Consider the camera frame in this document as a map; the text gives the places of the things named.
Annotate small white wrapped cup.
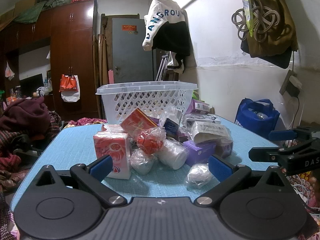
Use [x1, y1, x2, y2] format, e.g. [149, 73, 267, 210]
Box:
[130, 149, 155, 175]

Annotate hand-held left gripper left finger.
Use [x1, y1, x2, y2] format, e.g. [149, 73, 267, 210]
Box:
[36, 154, 128, 208]

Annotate white item in clear bag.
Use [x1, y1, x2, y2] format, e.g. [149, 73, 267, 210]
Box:
[185, 163, 213, 189]

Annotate grey metal door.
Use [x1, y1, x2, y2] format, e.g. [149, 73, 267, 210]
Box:
[112, 18, 154, 84]

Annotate blue shopping bag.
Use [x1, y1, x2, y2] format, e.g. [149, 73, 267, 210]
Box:
[234, 98, 280, 140]

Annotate white and black hoodie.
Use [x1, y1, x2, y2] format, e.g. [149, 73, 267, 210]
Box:
[142, 0, 192, 57]

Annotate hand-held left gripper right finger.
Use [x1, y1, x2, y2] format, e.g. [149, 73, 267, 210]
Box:
[195, 154, 292, 208]

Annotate brown wooden wardrobe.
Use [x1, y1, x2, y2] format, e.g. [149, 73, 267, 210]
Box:
[0, 0, 100, 122]

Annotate black monitor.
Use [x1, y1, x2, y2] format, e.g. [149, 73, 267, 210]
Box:
[19, 73, 44, 97]

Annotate maroon clothes pile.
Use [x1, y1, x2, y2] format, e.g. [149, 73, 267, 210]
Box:
[1, 97, 53, 135]

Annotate coiled grey rope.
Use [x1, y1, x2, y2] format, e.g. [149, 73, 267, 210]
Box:
[231, 0, 279, 42]

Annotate purple box with barcode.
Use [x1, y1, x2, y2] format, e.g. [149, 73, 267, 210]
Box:
[190, 99, 212, 115]

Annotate purple box with white print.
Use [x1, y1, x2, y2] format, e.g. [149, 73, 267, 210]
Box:
[183, 140, 218, 167]

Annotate wall socket with charger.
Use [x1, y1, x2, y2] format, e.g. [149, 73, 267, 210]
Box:
[279, 69, 303, 98]

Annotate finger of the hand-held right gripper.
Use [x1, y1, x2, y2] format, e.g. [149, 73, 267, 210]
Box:
[269, 127, 313, 141]
[248, 146, 297, 166]

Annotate red flat box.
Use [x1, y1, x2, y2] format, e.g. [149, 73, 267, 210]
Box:
[120, 108, 158, 138]

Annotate wooden boards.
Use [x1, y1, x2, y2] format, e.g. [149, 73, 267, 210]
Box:
[96, 14, 109, 87]

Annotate dark blue white box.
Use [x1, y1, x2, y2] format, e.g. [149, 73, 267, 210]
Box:
[164, 117, 181, 137]

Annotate hanging brown cloth bag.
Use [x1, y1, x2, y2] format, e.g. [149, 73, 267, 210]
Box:
[240, 0, 299, 69]

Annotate white plastic basket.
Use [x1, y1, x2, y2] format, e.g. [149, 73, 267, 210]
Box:
[95, 81, 198, 125]

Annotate white hanging plastic bag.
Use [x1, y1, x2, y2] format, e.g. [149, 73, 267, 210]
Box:
[5, 61, 15, 80]

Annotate red item in clear wrap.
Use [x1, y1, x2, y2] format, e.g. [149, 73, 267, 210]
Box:
[134, 127, 167, 155]

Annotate green cloth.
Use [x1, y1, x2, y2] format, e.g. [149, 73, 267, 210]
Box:
[12, 0, 75, 24]

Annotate red and white plastic bag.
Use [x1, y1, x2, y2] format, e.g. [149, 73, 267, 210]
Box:
[59, 74, 81, 102]

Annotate red and white tissue pack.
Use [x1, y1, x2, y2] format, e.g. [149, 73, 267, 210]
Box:
[93, 124, 132, 180]

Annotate plastic-wrapped white bottle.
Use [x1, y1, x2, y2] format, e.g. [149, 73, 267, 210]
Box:
[156, 139, 188, 170]

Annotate white labelled wrapped package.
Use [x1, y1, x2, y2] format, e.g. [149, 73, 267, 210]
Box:
[192, 121, 232, 144]

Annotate metal crutches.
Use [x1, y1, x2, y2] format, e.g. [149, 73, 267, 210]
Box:
[155, 51, 172, 82]

